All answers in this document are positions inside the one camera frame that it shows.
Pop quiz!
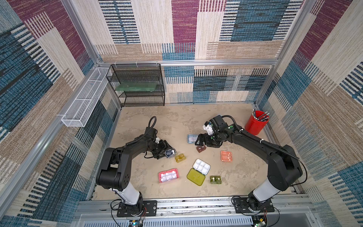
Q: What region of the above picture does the maroon two-compartment pillbox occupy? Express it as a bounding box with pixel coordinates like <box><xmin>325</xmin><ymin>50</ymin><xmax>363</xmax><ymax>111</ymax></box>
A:
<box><xmin>196</xmin><ymin>145</ymin><xmax>207</xmax><ymax>153</ymax></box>

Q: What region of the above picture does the round dark blue pillbox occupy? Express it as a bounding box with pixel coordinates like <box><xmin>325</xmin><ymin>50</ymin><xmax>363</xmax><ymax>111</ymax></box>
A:
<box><xmin>164</xmin><ymin>148</ymin><xmax>176</xmax><ymax>159</ymax></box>

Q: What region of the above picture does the blue six-compartment pillbox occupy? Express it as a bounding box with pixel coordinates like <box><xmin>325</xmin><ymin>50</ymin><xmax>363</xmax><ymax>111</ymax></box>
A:
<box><xmin>187</xmin><ymin>134</ymin><xmax>199</xmax><ymax>144</ymax></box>

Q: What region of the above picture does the orange pillbox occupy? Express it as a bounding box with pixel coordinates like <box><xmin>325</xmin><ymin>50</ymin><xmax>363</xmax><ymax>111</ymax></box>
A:
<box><xmin>221</xmin><ymin>151</ymin><xmax>233</xmax><ymax>162</ymax></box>

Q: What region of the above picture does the yellow two-compartment pillbox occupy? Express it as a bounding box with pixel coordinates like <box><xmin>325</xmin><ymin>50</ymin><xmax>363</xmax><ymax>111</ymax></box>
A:
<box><xmin>175</xmin><ymin>153</ymin><xmax>186</xmax><ymax>163</ymax></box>

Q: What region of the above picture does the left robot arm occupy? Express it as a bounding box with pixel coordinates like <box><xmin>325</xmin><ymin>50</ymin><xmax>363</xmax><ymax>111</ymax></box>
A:
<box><xmin>95</xmin><ymin>116</ymin><xmax>176</xmax><ymax>217</ymax></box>

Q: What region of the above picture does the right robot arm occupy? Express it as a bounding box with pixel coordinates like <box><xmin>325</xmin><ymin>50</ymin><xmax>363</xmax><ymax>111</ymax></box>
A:
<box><xmin>195</xmin><ymin>115</ymin><xmax>306</xmax><ymax>215</ymax></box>

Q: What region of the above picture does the pink pillbox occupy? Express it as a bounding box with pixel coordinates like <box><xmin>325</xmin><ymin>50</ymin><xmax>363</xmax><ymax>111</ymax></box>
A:
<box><xmin>158</xmin><ymin>168</ymin><xmax>180</xmax><ymax>183</ymax></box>

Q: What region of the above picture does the white pillbox with green lid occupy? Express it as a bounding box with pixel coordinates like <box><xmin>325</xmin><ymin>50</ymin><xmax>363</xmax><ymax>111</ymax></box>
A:
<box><xmin>187</xmin><ymin>159</ymin><xmax>211</xmax><ymax>186</ymax></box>

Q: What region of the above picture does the small green two-compartment pillbox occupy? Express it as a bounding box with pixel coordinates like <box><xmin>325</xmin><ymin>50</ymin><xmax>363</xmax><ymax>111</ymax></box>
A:
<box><xmin>210</xmin><ymin>176</ymin><xmax>222</xmax><ymax>184</ymax></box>

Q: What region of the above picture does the red pen cup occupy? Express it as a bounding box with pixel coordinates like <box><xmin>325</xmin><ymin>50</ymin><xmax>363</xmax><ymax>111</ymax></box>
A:
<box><xmin>245</xmin><ymin>109</ymin><xmax>269</xmax><ymax>136</ymax></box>

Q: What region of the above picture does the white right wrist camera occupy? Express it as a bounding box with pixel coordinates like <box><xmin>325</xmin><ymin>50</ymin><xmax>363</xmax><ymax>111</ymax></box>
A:
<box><xmin>203</xmin><ymin>122</ymin><xmax>215</xmax><ymax>136</ymax></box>

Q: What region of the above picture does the black wire mesh shelf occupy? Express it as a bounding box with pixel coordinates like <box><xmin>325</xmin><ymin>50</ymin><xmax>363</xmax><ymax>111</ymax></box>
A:
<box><xmin>106</xmin><ymin>63</ymin><xmax>165</xmax><ymax>107</ymax></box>

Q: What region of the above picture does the white wire mesh basket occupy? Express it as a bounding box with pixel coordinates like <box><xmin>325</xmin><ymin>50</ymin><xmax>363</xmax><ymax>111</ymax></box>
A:
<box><xmin>61</xmin><ymin>68</ymin><xmax>109</xmax><ymax>127</ymax></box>

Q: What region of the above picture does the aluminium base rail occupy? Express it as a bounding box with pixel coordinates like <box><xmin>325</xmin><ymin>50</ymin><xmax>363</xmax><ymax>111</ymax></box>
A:
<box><xmin>71</xmin><ymin>194</ymin><xmax>323</xmax><ymax>227</ymax></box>

